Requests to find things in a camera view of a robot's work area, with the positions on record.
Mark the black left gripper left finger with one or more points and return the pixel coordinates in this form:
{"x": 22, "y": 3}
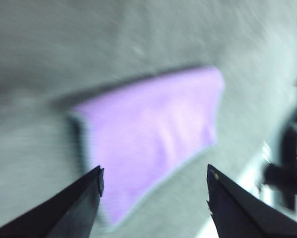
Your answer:
{"x": 64, "y": 210}

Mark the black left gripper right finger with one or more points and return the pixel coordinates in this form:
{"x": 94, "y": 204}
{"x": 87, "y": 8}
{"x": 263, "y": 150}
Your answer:
{"x": 242, "y": 213}

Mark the purple towel with grey hem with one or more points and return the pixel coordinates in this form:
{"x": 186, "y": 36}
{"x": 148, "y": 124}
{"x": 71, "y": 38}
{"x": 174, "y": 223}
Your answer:
{"x": 150, "y": 134}

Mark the grey table cloth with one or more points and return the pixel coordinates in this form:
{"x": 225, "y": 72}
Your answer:
{"x": 113, "y": 44}

